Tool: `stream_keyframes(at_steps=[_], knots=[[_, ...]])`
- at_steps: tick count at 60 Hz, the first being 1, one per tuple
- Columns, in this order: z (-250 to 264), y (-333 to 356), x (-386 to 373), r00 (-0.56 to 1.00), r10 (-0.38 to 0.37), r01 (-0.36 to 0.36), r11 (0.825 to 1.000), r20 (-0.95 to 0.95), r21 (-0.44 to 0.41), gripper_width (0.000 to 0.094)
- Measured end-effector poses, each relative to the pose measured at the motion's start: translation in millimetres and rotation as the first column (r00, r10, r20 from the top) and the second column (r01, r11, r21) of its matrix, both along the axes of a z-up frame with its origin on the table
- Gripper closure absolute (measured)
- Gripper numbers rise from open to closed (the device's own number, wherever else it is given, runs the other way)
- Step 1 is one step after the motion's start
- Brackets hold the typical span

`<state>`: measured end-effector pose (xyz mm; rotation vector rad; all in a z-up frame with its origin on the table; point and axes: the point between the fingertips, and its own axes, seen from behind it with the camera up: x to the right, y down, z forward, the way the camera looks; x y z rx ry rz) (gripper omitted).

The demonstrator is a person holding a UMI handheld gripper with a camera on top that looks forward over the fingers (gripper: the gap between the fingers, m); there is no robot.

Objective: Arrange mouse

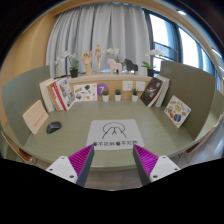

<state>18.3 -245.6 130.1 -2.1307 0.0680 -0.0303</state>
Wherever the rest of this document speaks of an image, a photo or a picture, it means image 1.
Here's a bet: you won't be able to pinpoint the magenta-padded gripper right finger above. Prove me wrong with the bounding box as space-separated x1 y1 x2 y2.
132 143 181 187

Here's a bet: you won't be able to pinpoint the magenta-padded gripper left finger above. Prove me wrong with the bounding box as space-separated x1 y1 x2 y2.
45 144 96 188

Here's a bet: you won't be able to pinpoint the black computer mouse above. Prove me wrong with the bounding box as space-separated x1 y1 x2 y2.
46 121 63 135

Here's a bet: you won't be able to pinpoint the white printed mouse pad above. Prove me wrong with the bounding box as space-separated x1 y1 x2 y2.
86 118 145 151

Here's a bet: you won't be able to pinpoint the colourful food picture card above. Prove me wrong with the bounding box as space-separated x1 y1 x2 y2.
163 94 192 129

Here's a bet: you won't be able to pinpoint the beige book with red text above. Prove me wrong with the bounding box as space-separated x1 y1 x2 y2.
22 99 50 135

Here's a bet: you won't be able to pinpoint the thick white book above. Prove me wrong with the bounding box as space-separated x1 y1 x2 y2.
39 78 56 113

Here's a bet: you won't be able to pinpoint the white book with photo cover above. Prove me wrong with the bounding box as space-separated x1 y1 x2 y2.
54 77 76 111

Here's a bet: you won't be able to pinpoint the small plant in white pot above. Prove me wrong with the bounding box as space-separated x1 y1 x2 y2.
101 89 110 103
131 87 139 103
114 88 123 102

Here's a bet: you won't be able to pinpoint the black book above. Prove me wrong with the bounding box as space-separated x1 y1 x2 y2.
139 77 164 108

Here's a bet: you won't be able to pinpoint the white books behind black book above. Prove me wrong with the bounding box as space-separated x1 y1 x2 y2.
154 75 171 108

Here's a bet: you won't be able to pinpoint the white card with stickers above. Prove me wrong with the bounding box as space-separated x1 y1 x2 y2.
73 83 98 102

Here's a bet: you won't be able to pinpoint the green desk partition panel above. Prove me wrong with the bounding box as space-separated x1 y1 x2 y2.
1 64 51 148
159 59 218 141

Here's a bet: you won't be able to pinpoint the round purple number sign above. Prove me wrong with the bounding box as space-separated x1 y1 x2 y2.
96 83 110 97

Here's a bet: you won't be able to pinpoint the white orchid in black pot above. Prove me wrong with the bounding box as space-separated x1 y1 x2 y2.
54 50 80 79
140 49 164 78

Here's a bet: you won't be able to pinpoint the black wooden horse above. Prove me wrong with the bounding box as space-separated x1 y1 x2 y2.
123 58 139 74

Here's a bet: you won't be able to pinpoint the wooden hand model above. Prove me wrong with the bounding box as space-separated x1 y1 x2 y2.
81 50 94 77

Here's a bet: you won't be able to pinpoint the pink wooden horse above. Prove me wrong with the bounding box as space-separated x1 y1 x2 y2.
106 58 124 75

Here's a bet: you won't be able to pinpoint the wooden artist mannequin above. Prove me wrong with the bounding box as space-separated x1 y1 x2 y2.
94 43 106 74

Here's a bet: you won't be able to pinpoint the white orchid behind horses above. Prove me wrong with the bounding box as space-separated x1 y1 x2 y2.
106 47 122 64

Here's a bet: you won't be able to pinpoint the white wall socket plate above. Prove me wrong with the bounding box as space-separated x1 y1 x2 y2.
122 80 134 92
135 80 147 92

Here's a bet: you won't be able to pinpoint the window with dark frame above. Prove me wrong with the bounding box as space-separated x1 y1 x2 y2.
143 8 224 91

